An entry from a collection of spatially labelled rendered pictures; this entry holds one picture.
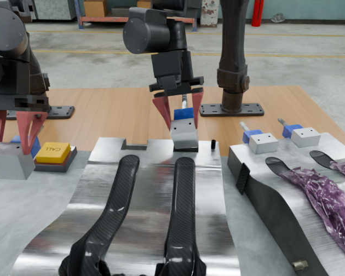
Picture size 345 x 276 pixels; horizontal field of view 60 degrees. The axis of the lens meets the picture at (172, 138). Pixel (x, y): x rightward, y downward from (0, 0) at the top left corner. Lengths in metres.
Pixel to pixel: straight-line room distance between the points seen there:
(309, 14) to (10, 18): 6.01
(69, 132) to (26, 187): 0.23
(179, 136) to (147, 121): 0.32
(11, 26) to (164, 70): 0.22
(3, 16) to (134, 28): 0.19
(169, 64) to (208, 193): 0.23
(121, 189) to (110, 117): 0.43
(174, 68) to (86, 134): 0.45
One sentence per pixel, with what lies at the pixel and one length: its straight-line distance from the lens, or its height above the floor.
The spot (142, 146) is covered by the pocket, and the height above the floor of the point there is 0.87.
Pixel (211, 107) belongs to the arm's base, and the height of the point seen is 0.81.
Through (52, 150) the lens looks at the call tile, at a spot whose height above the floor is 0.84.
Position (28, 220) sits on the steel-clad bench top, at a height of 0.80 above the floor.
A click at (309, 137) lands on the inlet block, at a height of 0.88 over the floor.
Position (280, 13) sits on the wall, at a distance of 6.16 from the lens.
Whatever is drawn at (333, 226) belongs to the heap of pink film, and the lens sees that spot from 0.52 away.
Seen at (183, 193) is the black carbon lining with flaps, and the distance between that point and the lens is 0.53.
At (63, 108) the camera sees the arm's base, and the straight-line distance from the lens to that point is 1.01.
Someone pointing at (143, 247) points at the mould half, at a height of 0.93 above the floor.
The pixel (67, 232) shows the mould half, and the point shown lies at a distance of 0.44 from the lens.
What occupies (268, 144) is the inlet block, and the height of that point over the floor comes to 0.88.
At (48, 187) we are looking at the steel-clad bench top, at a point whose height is 0.80.
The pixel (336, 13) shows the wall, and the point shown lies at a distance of 6.48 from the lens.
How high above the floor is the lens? 1.24
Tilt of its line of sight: 33 degrees down
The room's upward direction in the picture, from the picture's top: straight up
